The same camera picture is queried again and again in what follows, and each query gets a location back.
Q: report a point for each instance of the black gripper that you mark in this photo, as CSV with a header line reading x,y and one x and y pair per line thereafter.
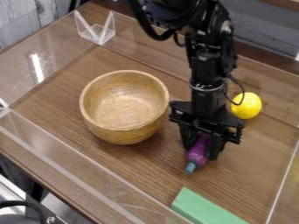
x,y
203,115

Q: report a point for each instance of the purple toy eggplant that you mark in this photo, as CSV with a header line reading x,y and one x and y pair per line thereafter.
x,y
196,158

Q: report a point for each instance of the brown wooden bowl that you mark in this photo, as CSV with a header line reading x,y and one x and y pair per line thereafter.
x,y
124,105

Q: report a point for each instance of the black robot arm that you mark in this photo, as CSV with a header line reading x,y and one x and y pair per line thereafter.
x,y
197,24

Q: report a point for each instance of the yellow toy lemon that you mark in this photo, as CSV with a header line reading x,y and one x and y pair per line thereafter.
x,y
246,106

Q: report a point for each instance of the green foam block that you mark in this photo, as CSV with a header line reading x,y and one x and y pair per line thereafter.
x,y
200,211

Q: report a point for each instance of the clear acrylic enclosure wall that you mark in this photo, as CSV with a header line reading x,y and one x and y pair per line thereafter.
x,y
124,184

